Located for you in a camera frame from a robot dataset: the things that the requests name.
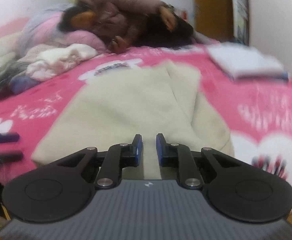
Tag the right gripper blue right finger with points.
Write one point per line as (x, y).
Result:
(179, 156)

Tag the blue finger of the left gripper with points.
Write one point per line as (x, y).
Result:
(13, 156)
(9, 137)

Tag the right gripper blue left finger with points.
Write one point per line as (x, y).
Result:
(114, 160)

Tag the beige zip-up jacket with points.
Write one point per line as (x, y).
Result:
(113, 107)

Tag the grey sweater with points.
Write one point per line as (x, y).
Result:
(7, 72)

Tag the blue denim jeans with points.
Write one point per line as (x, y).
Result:
(20, 84)

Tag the white pale pink garment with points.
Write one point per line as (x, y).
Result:
(40, 71)

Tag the white padded headboard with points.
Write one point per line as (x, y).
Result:
(9, 34)

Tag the pink checkered knit blanket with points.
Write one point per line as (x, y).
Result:
(32, 53)

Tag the cream fleece garment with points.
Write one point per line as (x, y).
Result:
(68, 57)

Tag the pink floral bed blanket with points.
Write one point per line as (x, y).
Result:
(258, 113)

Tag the folded white towel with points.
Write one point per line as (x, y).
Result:
(243, 62)

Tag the pink grey rolled duvet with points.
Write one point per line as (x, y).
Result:
(42, 28)

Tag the person in mauve puffer coat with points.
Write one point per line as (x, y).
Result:
(121, 24)

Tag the brown wooden door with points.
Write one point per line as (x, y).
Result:
(214, 19)

